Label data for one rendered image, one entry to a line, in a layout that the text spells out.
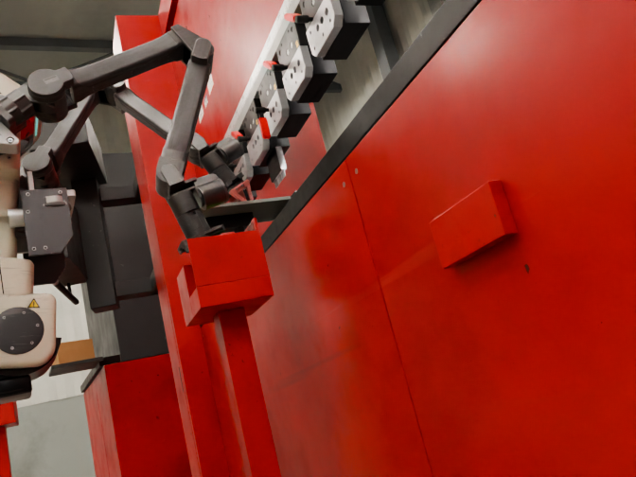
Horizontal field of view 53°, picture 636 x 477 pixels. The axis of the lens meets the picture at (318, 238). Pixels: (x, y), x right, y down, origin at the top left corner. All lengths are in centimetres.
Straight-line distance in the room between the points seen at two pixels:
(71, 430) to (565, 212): 826
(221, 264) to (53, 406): 749
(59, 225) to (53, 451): 724
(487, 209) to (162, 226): 205
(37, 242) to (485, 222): 107
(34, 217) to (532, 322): 115
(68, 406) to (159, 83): 627
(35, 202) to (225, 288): 52
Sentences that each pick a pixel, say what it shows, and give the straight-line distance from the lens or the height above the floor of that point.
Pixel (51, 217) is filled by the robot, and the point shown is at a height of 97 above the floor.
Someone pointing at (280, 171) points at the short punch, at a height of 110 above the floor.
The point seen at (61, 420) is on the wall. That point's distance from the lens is 878.
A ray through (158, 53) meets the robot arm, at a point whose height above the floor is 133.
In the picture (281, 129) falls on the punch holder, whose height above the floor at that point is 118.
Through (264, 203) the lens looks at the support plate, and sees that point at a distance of 182.
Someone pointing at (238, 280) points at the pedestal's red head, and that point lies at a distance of 137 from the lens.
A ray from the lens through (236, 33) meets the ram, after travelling 214.
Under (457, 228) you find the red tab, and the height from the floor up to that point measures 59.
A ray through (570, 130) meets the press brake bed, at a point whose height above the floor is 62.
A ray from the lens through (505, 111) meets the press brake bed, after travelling 82.
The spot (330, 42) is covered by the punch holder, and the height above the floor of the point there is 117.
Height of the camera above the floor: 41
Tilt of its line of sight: 15 degrees up
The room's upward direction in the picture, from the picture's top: 14 degrees counter-clockwise
